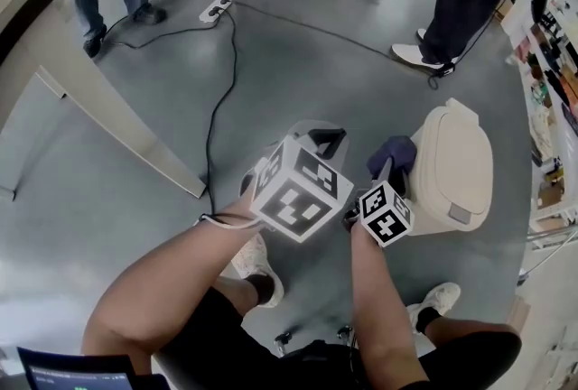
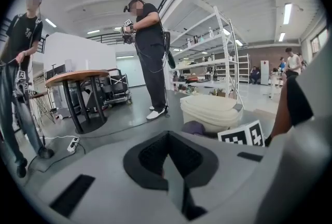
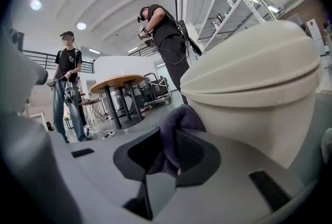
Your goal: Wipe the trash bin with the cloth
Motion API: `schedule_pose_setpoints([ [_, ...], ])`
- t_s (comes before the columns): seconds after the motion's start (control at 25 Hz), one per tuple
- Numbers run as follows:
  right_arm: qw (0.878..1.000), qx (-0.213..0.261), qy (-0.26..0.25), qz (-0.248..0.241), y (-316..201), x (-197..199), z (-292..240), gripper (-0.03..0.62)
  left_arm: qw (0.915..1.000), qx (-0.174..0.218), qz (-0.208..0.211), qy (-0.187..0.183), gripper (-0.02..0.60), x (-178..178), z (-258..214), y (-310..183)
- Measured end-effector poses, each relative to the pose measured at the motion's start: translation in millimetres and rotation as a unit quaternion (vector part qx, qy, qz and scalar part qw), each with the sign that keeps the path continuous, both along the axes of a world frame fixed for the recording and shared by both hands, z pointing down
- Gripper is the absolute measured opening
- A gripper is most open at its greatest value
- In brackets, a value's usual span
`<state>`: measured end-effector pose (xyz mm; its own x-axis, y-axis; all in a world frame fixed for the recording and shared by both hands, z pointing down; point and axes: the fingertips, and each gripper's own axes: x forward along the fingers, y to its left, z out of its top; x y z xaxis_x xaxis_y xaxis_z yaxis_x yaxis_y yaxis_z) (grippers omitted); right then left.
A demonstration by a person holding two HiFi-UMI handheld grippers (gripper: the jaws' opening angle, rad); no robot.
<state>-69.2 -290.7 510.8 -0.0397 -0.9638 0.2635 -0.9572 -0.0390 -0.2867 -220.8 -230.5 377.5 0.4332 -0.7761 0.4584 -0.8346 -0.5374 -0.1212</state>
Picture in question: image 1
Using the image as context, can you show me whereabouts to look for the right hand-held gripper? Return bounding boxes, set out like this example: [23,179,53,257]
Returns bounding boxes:
[359,156,415,249]

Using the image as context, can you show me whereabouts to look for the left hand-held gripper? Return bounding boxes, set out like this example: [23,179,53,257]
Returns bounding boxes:
[250,119,355,245]

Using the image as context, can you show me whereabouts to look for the dark purple cloth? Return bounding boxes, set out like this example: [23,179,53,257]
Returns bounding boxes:
[366,135,419,180]

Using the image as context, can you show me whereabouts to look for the beige plastic trash bin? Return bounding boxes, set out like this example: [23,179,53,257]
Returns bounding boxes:
[406,97,495,237]

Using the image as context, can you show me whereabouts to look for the person's right forearm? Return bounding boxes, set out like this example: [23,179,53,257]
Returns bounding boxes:
[350,223,431,390]

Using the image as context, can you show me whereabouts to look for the person's left forearm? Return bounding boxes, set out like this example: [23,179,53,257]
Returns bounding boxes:
[80,198,264,363]

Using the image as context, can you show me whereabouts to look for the person's right white shoe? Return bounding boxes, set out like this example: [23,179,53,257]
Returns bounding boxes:
[406,281,462,333]

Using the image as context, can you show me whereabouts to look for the person's white shoe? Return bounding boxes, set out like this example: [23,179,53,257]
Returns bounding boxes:
[406,281,462,333]
[230,234,286,310]

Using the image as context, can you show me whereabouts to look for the person's right black sock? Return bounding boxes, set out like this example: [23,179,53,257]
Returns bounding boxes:
[415,306,442,333]

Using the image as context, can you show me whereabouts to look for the person's black sock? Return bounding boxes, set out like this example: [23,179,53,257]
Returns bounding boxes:
[415,306,442,333]
[246,274,277,306]

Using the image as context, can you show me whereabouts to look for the person's left white shoe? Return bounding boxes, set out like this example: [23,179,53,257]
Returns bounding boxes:
[230,234,286,310]

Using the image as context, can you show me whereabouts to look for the person's left black sock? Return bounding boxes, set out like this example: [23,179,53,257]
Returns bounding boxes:
[246,274,277,306]

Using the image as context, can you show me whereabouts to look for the person's right leg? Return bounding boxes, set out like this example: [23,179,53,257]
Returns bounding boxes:
[422,318,521,351]

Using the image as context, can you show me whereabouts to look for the person's leg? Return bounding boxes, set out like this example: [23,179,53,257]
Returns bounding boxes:
[422,318,521,351]
[210,274,261,318]

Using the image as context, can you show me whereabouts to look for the black rolling stool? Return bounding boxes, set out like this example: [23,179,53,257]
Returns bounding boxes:
[274,323,355,358]

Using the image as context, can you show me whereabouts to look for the person's black shirt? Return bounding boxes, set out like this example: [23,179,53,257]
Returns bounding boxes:
[277,339,363,390]

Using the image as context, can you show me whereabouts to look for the person's left leg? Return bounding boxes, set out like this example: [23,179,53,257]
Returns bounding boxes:
[210,274,261,318]

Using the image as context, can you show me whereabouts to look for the white power strip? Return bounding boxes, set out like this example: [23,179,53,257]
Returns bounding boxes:
[199,0,233,24]

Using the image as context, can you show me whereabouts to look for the white metal shelving rack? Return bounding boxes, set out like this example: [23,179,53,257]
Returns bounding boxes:
[500,0,578,254]

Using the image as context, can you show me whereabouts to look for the person's black shorts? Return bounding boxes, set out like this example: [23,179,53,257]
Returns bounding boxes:
[151,286,523,390]

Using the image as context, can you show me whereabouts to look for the black tablet holder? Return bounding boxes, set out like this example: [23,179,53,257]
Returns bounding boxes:
[133,373,173,390]

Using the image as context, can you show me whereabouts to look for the black tablet screen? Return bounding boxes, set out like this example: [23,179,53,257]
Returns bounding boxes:
[16,346,137,390]

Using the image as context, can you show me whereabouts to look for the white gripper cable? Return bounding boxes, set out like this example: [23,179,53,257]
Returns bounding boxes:
[193,213,264,231]

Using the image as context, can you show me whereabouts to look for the black floor cable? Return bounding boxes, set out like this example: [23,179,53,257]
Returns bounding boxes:
[97,6,238,218]

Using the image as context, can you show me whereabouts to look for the black cable with adapter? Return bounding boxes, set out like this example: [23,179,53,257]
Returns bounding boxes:
[232,2,455,91]

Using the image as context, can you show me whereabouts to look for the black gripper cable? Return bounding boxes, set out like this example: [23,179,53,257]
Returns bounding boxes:
[347,331,363,381]

